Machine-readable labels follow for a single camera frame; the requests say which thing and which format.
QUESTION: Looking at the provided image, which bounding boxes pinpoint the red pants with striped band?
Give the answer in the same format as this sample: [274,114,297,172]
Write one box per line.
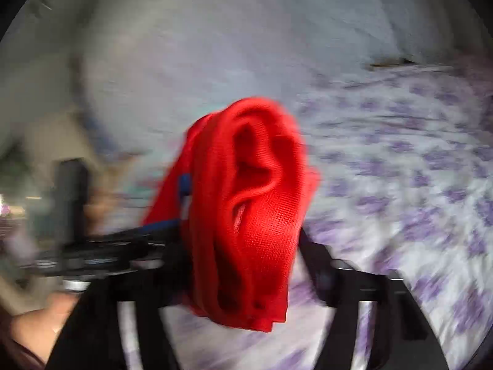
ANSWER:
[142,97,321,333]

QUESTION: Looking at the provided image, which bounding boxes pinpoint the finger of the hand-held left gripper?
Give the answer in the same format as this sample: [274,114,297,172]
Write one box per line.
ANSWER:
[88,218,183,274]

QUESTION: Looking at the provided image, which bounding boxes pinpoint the person's left forearm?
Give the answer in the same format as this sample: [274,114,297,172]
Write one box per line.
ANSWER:
[10,293,83,361]

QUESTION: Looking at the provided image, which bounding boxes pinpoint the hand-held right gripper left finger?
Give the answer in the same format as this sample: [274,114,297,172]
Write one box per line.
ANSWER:
[45,245,193,370]

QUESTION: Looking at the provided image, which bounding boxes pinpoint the white embroidered headboard cover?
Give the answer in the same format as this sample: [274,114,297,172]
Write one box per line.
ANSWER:
[0,0,405,162]

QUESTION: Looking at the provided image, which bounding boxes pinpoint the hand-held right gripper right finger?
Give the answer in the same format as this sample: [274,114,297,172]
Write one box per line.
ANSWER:
[298,228,452,370]

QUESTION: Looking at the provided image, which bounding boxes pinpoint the purple floral bed sheet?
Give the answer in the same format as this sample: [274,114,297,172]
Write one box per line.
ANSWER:
[116,58,493,370]

